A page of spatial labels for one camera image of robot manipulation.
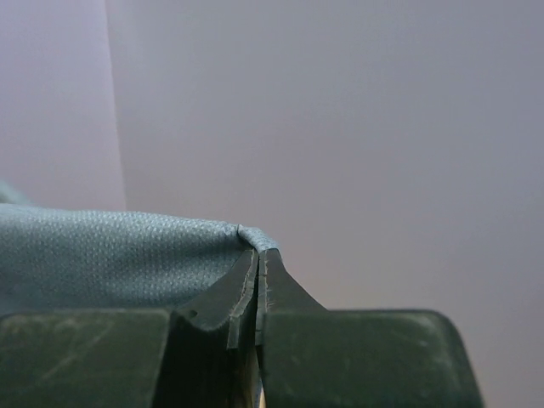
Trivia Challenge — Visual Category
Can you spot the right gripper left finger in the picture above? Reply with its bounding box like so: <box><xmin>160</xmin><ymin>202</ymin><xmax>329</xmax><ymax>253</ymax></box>
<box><xmin>1</xmin><ymin>251</ymin><xmax>258</xmax><ymax>407</ymax></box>

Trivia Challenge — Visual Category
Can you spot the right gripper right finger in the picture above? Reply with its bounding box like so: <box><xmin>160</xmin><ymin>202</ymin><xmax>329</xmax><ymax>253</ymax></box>
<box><xmin>256</xmin><ymin>249</ymin><xmax>484</xmax><ymax>407</ymax></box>

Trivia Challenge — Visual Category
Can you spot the blue grey pillowcase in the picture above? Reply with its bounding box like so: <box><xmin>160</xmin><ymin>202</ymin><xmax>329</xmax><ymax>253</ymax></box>
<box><xmin>1</xmin><ymin>184</ymin><xmax>276</xmax><ymax>314</ymax></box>

